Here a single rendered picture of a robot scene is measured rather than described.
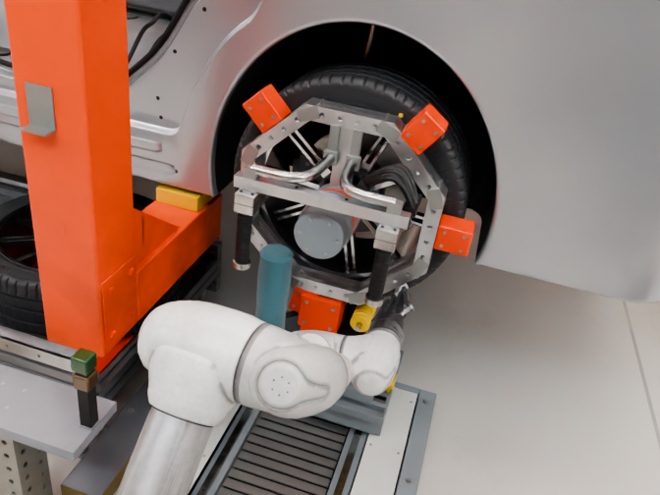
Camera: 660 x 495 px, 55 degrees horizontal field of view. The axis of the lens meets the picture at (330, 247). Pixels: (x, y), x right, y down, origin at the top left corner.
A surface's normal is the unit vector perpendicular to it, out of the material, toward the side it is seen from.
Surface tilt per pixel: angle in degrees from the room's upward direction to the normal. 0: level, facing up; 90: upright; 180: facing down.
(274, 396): 53
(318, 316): 90
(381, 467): 0
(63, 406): 0
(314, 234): 90
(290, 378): 60
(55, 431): 0
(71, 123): 90
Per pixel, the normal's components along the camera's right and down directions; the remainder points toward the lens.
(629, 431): 0.13, -0.85
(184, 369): -0.26, -0.19
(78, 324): -0.28, 0.46
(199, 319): -0.04, -0.76
